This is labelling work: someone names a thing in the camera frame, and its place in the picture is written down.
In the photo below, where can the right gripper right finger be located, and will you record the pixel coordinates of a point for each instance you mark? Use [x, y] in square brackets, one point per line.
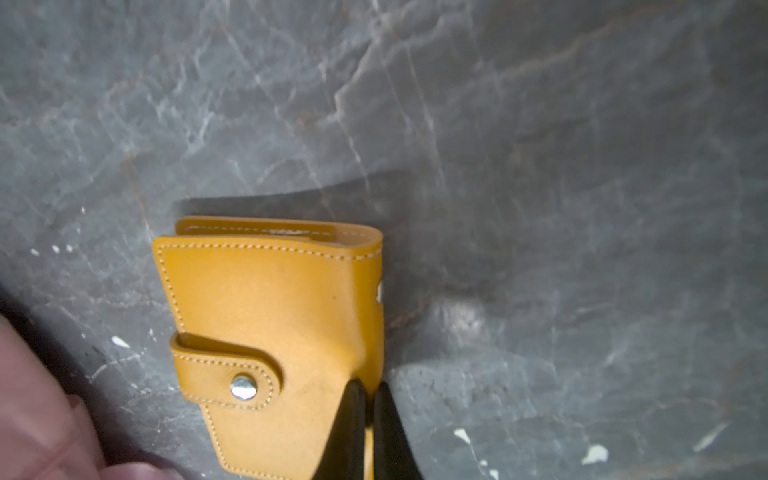
[392, 455]

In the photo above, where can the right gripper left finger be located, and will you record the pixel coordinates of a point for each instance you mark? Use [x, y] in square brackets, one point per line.
[343, 456]

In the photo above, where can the yellow card wallet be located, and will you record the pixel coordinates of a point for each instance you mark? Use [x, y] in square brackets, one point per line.
[273, 319]

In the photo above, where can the pink school backpack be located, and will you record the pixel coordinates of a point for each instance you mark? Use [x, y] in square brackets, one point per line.
[46, 433]

